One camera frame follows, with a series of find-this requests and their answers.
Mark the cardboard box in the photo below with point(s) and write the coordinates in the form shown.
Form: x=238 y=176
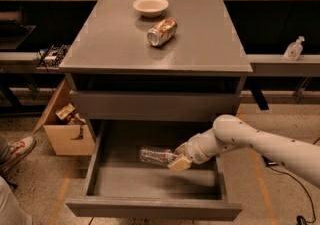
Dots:
x=65 y=138

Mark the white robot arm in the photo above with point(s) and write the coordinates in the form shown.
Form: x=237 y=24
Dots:
x=229 y=132

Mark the snack bag in box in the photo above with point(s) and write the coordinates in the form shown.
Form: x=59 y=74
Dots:
x=69 y=115

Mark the person's grey trouser leg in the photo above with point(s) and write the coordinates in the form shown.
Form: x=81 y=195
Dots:
x=10 y=211

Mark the black foot pedal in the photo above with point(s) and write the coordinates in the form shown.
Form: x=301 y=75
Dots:
x=269 y=162

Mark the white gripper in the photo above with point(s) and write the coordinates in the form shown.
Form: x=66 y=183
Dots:
x=194 y=151

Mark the white red sneaker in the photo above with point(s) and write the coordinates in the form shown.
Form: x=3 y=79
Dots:
x=13 y=152

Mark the open grey middle drawer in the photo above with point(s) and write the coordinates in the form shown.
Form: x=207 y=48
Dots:
x=119 y=184

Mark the white paper bowl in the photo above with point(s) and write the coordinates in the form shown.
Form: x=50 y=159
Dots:
x=150 y=8

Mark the closed grey top drawer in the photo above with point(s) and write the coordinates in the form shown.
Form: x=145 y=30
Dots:
x=147 y=106

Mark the crushed soda can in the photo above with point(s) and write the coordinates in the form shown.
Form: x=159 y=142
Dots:
x=162 y=32

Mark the black white patterned notebook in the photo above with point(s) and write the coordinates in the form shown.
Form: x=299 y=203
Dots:
x=53 y=56

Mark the grey drawer cabinet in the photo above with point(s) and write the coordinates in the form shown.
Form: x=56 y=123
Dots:
x=112 y=54

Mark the hand sanitizer bottle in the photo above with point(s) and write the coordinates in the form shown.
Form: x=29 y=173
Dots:
x=294 y=49

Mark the clear plastic water bottle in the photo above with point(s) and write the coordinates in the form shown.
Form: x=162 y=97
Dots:
x=156 y=155

